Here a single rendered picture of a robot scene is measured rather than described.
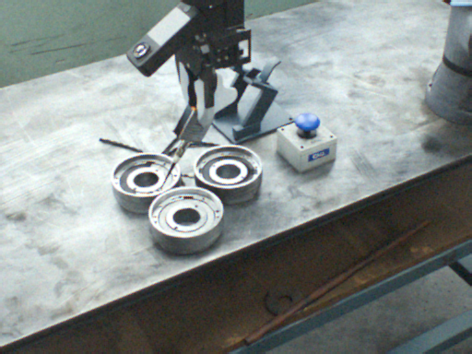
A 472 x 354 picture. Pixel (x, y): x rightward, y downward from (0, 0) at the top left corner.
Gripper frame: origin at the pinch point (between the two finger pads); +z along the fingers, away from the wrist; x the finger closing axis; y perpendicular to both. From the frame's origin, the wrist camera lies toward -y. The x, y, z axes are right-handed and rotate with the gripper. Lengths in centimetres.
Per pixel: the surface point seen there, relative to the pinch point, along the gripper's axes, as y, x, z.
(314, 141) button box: 18.4, -4.7, 8.7
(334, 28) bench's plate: 51, 30, 13
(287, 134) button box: 15.9, -0.7, 8.7
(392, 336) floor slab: 57, 6, 93
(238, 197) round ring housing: 2.6, -7.1, 11.3
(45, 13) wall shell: 25, 158, 55
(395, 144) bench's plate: 33.1, -8.0, 13.2
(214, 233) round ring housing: -4.8, -12.5, 10.4
